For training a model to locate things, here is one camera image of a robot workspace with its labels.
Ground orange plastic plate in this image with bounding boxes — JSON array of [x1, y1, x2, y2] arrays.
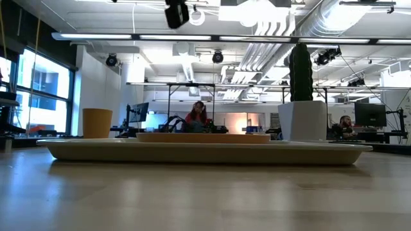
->
[[136, 132, 272, 145]]

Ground black monitor on arm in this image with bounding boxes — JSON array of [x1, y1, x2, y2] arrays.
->
[[125, 101, 150, 129]]

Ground beige plastic tray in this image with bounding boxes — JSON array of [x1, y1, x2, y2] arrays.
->
[[35, 137, 374, 166]]

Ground orange plastic cup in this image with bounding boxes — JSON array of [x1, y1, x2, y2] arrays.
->
[[82, 108, 114, 139]]

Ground person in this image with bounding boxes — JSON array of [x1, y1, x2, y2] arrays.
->
[[184, 100, 210, 133], [331, 115, 354, 140]]

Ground black ceiling spotlight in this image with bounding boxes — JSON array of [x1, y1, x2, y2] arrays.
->
[[105, 53, 119, 68], [211, 50, 225, 65], [314, 47, 343, 67]]

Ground black overhead light bar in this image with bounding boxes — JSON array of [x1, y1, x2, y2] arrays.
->
[[51, 31, 411, 46]]

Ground white hexagonal plant pot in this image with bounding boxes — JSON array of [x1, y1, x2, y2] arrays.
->
[[277, 100, 328, 142]]

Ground green cactus plant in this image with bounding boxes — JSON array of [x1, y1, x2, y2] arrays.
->
[[288, 42, 315, 103]]

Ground black desktop monitor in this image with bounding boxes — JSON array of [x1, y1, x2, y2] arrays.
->
[[354, 102, 388, 128]]

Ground black overhead camera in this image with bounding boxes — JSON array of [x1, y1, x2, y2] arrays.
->
[[164, 0, 191, 30]]

